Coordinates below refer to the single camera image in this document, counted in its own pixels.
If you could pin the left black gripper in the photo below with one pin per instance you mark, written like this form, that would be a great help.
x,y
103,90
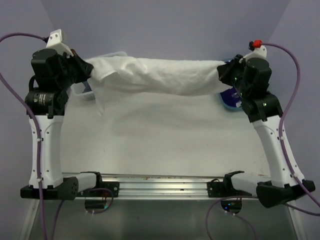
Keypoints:
x,y
85,68

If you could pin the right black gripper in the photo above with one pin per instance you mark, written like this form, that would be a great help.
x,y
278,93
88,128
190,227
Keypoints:
x,y
224,70

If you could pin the white towel pile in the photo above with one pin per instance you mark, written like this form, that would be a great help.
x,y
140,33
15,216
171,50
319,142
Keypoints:
x,y
116,77

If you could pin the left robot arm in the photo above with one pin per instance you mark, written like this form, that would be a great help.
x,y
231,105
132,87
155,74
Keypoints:
x,y
46,111

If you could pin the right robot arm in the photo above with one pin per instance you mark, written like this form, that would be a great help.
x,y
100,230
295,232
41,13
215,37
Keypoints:
x,y
286,182

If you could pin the white plastic basket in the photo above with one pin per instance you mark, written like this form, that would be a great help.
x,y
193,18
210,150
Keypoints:
x,y
83,90

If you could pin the teal plastic basin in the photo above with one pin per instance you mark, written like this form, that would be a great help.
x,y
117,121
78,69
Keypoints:
x,y
230,100

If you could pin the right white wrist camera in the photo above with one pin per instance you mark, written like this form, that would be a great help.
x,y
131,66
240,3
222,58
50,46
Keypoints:
x,y
257,50

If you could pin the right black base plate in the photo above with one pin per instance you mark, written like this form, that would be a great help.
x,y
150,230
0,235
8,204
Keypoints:
x,y
220,191

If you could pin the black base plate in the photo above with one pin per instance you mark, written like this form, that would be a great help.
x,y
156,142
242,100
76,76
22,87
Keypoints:
x,y
220,191
106,189

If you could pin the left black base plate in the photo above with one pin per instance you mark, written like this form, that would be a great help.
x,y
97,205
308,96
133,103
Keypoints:
x,y
106,189

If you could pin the aluminium mounting rail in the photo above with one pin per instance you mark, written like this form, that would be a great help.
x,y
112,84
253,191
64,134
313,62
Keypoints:
x,y
158,187

